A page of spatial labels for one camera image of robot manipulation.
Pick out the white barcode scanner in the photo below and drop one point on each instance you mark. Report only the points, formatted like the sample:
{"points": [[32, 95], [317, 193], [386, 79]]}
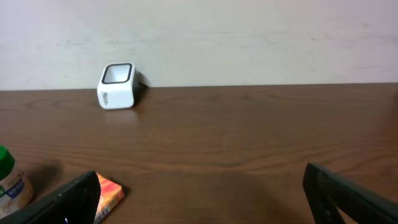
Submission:
{"points": [[117, 86]]}

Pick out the small orange box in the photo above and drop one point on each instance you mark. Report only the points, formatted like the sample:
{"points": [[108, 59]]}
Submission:
{"points": [[110, 196]]}

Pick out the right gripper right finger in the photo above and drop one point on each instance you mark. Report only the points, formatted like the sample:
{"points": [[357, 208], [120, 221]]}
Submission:
{"points": [[328, 193]]}

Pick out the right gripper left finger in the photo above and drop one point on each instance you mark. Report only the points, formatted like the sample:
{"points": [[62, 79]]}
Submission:
{"points": [[74, 202]]}

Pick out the green lid jar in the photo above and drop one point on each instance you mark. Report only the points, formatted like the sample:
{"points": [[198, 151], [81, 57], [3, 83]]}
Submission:
{"points": [[16, 189]]}

